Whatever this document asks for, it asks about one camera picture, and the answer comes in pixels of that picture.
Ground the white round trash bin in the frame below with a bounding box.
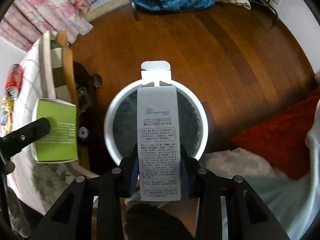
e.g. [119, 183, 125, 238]
[104, 80, 209, 165]

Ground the red soda can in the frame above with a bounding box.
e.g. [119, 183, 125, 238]
[5, 64, 23, 100]

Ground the pink floral curtain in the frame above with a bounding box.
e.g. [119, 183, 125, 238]
[1, 0, 93, 52]

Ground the red blanket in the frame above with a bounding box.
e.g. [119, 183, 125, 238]
[229, 88, 319, 180]

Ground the light blue trouser leg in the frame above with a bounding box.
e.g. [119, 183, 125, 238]
[245, 114, 319, 239]

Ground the green cardboard box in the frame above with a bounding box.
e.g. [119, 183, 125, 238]
[32, 99, 78, 164]

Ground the dark wooden table frame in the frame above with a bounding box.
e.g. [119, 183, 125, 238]
[73, 62, 116, 175]

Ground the white patterned tablecloth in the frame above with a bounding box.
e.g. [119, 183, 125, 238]
[8, 31, 97, 215]

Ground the silver cosmetic box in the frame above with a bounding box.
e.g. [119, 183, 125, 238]
[137, 61, 181, 202]

